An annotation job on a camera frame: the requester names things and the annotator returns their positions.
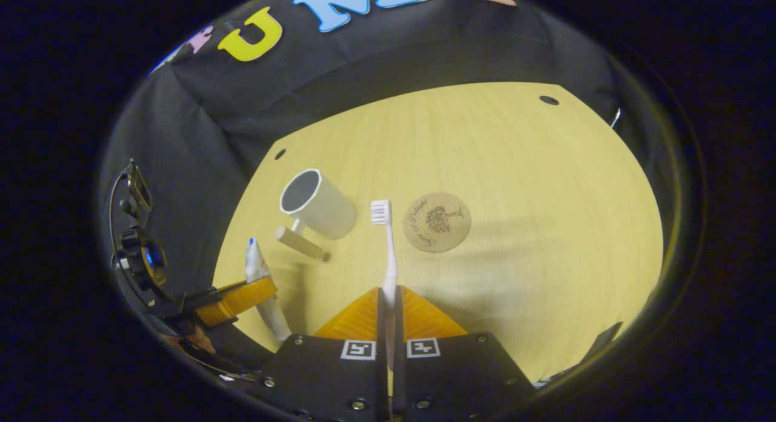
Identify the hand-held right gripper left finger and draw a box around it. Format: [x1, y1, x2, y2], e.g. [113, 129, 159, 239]
[249, 287, 389, 422]

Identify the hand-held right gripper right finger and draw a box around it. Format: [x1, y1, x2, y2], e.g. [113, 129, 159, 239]
[393, 286, 534, 422]

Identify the white toothpaste tube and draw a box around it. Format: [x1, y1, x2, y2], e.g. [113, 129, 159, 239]
[244, 237, 293, 342]

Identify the white toothbrush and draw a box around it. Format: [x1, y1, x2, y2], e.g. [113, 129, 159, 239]
[370, 199, 399, 374]

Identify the white cup with wooden handle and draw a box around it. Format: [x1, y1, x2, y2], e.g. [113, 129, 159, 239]
[274, 169, 358, 263]

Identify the round wooden coaster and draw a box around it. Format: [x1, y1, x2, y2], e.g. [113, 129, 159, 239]
[403, 192, 472, 253]

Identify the wooden desktop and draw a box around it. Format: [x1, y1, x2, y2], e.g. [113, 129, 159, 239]
[212, 81, 664, 386]

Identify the black backdrop cloth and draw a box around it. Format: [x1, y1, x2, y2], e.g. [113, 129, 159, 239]
[97, 0, 674, 374]

